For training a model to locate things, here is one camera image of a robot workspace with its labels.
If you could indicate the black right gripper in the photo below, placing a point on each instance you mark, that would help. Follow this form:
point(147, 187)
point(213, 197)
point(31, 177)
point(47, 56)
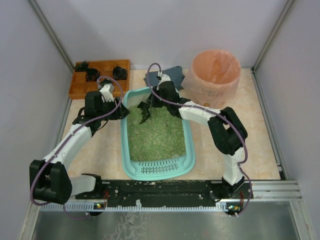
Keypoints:
point(152, 100)

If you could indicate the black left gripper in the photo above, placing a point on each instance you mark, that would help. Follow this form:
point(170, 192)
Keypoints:
point(120, 110)

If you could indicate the black slotted litter scoop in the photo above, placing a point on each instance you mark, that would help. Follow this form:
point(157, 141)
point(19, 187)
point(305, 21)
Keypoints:
point(145, 113)

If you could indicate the teal plastic litter box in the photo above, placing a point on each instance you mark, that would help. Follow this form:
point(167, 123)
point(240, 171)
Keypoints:
point(158, 149)

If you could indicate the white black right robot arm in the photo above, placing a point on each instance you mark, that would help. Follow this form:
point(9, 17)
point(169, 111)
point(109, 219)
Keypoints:
point(227, 131)

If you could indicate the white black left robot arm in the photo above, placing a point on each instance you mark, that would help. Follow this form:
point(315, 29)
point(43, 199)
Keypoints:
point(48, 177)

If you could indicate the dark patterned rolled cloth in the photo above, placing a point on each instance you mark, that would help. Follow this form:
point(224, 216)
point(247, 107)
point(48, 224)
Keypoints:
point(105, 81)

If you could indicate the folded dark grey cloth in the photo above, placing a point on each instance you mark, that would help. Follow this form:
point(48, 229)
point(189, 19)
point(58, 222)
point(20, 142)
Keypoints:
point(175, 73)

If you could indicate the orange bagged trash bin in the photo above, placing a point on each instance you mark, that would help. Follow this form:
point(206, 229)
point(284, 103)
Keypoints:
point(213, 78)

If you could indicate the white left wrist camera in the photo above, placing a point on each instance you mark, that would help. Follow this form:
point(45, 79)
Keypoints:
point(107, 92)

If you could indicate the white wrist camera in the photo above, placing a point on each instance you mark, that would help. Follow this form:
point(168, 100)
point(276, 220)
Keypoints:
point(162, 77)
point(107, 92)

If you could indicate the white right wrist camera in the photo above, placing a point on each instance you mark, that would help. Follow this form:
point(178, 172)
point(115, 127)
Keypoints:
point(162, 77)

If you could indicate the black rail base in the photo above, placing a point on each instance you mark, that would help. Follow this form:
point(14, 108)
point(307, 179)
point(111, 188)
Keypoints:
point(167, 193)

